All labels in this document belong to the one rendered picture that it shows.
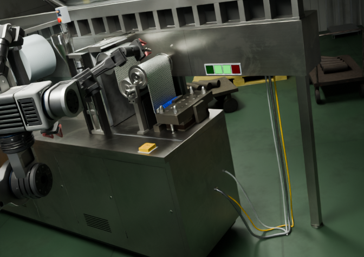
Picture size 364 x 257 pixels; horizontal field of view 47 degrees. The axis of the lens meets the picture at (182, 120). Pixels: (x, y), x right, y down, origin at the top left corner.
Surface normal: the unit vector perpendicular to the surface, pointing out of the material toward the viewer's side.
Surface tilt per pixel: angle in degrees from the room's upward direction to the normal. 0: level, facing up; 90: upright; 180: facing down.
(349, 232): 0
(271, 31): 90
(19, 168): 90
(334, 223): 0
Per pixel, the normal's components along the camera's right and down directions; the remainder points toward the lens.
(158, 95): 0.81, 0.06
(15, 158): -0.18, 0.40
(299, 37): -0.55, 0.40
